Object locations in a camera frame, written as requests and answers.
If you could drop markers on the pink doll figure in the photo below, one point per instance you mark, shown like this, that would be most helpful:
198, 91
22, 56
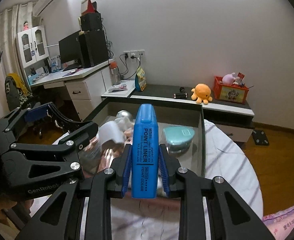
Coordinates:
26, 26

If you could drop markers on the orange-capped water bottle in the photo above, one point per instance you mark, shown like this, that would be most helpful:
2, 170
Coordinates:
115, 75

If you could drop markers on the small red packet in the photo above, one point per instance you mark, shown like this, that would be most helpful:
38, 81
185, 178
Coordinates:
241, 76

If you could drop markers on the black speaker box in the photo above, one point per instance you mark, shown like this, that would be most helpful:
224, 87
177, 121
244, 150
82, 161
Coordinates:
91, 22

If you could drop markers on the pink black tray box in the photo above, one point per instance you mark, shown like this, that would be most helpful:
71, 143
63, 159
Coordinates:
180, 116

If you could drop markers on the black keyboard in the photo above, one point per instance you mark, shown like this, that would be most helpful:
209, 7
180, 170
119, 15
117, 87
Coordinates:
71, 67

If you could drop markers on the black computer tower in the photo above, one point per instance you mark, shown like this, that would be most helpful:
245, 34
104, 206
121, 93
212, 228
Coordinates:
93, 48

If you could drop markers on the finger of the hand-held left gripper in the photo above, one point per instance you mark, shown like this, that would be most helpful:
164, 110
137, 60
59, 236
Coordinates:
36, 112
71, 142

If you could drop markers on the white air conditioner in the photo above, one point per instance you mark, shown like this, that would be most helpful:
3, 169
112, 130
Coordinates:
46, 2

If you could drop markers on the white desk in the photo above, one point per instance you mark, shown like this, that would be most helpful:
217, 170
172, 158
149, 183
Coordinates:
86, 93

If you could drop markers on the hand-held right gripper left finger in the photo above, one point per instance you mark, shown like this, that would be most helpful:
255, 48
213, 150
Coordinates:
126, 172

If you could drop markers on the white wall socket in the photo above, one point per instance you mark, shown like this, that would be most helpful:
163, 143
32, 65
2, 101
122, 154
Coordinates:
134, 53

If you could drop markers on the blue highlighter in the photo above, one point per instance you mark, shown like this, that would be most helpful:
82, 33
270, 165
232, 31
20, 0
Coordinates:
145, 140

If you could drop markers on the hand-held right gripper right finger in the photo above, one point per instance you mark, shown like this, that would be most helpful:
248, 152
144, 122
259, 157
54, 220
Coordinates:
163, 172

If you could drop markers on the pink bedding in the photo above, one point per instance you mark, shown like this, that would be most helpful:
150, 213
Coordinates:
284, 225

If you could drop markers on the person's left hand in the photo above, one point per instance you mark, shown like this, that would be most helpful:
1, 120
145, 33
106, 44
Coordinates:
1, 207

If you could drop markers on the black cat figurine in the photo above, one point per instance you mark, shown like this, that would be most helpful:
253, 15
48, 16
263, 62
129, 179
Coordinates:
32, 71

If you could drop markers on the striped beige curtain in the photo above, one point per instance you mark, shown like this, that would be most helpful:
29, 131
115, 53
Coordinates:
14, 17

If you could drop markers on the white glass-door cabinet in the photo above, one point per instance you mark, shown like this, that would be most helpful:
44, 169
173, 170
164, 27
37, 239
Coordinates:
31, 46

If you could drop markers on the teal clamshell case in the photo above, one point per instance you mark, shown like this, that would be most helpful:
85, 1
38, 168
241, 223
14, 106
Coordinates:
179, 137

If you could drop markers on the pink plush toy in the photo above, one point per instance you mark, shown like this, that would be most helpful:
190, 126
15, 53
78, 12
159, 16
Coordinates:
229, 78

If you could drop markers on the teal storage box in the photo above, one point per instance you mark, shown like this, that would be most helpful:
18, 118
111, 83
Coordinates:
29, 80

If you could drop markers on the orange octopus plush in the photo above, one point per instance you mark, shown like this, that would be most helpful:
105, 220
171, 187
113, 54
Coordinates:
202, 92

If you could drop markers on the black computer monitor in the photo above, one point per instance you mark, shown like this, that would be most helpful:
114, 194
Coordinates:
69, 46

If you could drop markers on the flat printed packet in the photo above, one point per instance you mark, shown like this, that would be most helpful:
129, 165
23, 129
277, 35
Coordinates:
118, 87

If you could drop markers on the black-topped low cabinet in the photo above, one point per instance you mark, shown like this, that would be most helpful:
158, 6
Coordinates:
162, 92

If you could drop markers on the yellow garment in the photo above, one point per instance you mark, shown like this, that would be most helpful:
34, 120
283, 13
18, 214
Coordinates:
18, 82

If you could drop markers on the grey black-white garment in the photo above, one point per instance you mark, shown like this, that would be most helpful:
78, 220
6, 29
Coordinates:
14, 97

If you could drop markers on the red desk calendar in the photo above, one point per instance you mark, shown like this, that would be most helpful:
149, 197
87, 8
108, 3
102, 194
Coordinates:
89, 7

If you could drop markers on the red storage crate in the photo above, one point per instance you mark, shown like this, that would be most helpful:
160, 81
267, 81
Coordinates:
232, 93

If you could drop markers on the yellow blue snack bag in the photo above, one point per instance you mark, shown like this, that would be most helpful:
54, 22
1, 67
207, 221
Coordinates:
141, 80

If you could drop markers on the white nightstand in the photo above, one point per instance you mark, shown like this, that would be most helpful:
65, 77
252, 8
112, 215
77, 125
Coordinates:
116, 95

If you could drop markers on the purple mouse pad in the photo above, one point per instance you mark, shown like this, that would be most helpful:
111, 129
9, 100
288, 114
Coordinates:
68, 74

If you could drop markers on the black bathroom scale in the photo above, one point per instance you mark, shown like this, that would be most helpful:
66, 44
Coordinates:
260, 137

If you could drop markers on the spray bottle with white head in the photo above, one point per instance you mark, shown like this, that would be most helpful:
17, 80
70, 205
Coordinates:
110, 132

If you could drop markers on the blue white packet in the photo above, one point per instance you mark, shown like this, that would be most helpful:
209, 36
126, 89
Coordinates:
55, 63

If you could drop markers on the row of books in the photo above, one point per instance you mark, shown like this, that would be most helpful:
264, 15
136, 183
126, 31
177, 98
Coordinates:
43, 68

